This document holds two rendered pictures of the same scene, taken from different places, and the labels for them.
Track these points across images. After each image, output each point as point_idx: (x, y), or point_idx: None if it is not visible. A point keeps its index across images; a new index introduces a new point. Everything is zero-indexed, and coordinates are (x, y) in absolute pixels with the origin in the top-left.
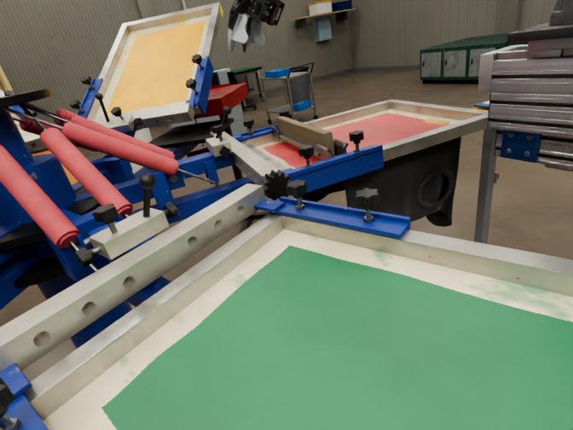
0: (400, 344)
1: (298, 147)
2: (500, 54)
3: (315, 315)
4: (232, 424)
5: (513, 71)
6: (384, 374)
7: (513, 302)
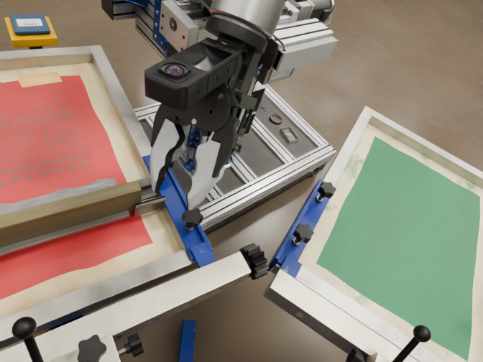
0: (389, 216)
1: None
2: (198, 24)
3: (382, 248)
4: (445, 286)
5: (212, 37)
6: (405, 225)
7: (357, 170)
